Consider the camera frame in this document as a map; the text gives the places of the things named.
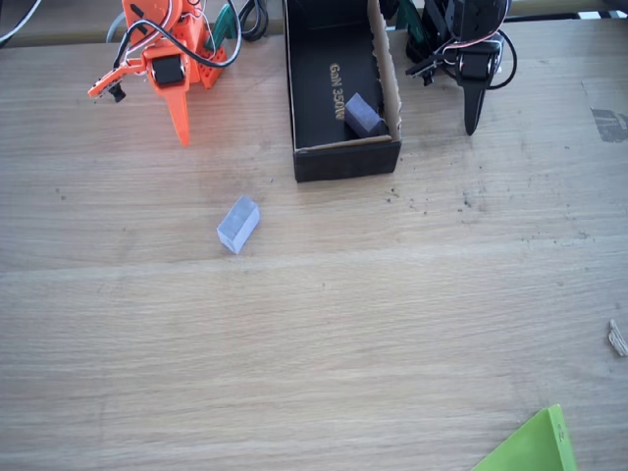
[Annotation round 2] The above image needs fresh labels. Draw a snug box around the pale purple block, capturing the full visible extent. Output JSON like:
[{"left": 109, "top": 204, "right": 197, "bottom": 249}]
[
  {"left": 344, "top": 92, "right": 384, "bottom": 139},
  {"left": 216, "top": 194, "right": 261, "bottom": 255}
]

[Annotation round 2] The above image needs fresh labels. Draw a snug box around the orange lattice arm base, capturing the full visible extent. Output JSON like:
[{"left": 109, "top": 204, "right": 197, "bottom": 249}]
[{"left": 194, "top": 42, "right": 231, "bottom": 90}]

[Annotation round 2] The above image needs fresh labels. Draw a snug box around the black cardboard box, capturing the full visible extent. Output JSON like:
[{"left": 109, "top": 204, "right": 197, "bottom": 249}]
[{"left": 283, "top": 0, "right": 403, "bottom": 183}]

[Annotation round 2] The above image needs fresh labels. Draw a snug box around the green clamp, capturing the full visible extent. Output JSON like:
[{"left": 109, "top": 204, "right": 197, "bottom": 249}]
[
  {"left": 208, "top": 2, "right": 244, "bottom": 51},
  {"left": 395, "top": 0, "right": 429, "bottom": 56}
]

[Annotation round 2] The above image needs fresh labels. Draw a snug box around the green sheet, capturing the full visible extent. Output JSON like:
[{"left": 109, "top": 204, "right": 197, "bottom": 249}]
[{"left": 470, "top": 403, "right": 579, "bottom": 471}]

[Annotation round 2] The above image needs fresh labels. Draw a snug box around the thin white wire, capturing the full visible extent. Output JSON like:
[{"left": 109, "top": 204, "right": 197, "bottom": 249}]
[{"left": 185, "top": 0, "right": 220, "bottom": 50}]

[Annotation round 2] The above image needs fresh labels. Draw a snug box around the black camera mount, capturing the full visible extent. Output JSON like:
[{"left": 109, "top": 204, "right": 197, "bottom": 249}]
[{"left": 405, "top": 51, "right": 460, "bottom": 85}]

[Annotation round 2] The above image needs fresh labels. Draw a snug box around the orange camera mount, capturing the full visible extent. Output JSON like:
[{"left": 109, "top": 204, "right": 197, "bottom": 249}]
[{"left": 87, "top": 62, "right": 148, "bottom": 104}]

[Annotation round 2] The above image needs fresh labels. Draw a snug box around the hanging black cable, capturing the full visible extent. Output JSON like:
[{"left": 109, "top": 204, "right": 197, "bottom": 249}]
[{"left": 238, "top": 0, "right": 270, "bottom": 43}]

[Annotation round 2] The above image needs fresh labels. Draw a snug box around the white cable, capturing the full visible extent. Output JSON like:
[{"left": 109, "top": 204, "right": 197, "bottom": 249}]
[{"left": 0, "top": 0, "right": 43, "bottom": 43}]

